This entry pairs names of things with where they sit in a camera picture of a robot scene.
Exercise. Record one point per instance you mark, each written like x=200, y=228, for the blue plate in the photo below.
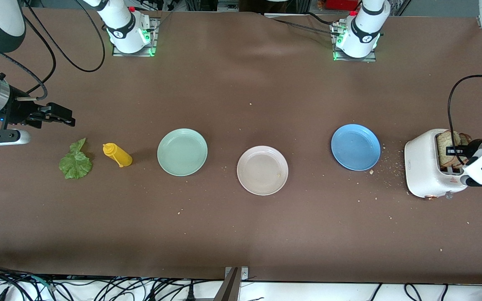
x=356, y=147

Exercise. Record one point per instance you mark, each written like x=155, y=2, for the beige plate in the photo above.
x=262, y=171

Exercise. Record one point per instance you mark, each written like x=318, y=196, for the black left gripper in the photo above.
x=472, y=146

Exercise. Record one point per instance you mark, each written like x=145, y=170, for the grey metal rail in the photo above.
x=228, y=5

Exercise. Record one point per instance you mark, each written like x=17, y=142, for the grey metal strut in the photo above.
x=228, y=290

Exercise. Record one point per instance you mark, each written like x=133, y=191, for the mint green plate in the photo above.
x=182, y=152

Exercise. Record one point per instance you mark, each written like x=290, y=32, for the white two-slot toaster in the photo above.
x=421, y=167

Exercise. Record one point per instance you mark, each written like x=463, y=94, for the green lettuce leaf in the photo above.
x=75, y=165

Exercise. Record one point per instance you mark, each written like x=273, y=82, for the metal table edge bracket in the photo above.
x=244, y=274

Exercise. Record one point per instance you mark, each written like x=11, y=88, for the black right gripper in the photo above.
x=16, y=112

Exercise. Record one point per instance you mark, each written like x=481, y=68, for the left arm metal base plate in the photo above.
x=370, y=59

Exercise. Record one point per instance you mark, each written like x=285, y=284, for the red box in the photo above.
x=341, y=4

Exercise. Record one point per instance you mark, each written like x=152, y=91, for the brown bread slice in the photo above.
x=442, y=140
x=465, y=139

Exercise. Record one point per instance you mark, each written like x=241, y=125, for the yellow mustard squeeze bottle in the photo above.
x=119, y=155

